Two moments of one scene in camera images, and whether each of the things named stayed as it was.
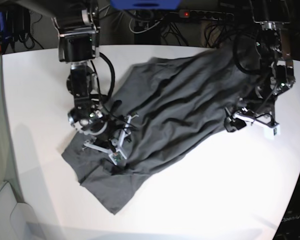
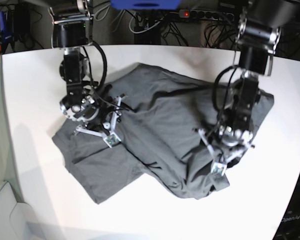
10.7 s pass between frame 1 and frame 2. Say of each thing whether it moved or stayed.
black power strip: stayed
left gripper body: moved
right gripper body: moved
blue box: stayed
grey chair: stayed
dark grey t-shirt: moved
